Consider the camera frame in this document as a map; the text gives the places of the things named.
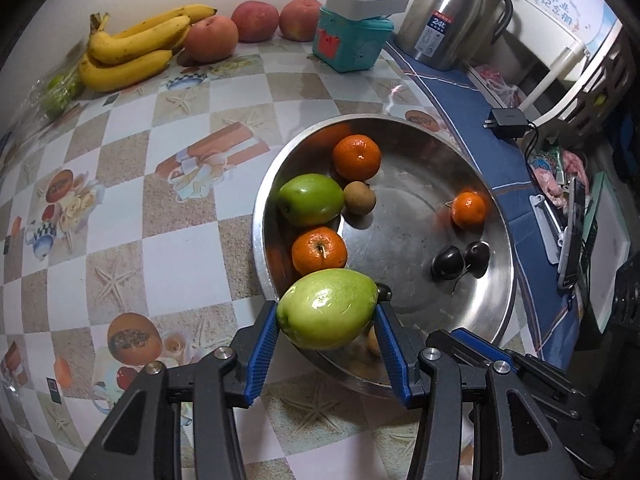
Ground white phone stand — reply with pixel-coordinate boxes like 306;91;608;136
530;192;568;266

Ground white printed booklet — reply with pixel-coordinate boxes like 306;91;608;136
515;0;621;56

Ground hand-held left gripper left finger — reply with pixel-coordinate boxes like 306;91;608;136
67;301;281;480

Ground white green-edged board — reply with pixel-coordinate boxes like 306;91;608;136
580;170;633;331

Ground black charger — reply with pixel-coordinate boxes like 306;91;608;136
482;107;531;138

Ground round steel basin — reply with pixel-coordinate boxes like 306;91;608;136
251;115;517;401

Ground green jujube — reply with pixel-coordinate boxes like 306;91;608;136
276;267;379;352
277;173;346;228

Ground orange tangerine with stem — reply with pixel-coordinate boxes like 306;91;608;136
445;191;488;231

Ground white power strip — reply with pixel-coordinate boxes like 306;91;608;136
327;0;411;21

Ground basket of snack packets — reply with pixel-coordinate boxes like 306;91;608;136
530;147;588;206

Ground printed checkered tablecloth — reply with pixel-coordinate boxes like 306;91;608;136
0;40;501;480

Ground yellow banana bunch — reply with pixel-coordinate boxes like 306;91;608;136
79;4;218;93

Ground red plastic bag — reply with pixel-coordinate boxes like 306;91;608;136
477;64;518;96

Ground black charger cable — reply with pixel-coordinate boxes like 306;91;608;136
522;120;544;161

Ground pale orange peach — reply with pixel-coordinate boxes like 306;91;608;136
184;15;240;63

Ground teal storage box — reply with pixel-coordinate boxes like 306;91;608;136
312;6;395;73

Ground small brown longan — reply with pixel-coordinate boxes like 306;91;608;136
343;181;376;216

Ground smartphone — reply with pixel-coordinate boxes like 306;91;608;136
557;175;591;288

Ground blue plaid cloth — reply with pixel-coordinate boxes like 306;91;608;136
384;40;588;371

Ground clear bag of green fruit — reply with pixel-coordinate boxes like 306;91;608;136
22;55;86;121

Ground large orange tangerine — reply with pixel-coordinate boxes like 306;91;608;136
332;134;382;182

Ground white plastic chair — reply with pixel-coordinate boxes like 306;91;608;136
520;20;631;131

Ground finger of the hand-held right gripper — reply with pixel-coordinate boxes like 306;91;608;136
426;327;521;362

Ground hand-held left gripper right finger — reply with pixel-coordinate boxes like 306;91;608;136
372;304;568;480

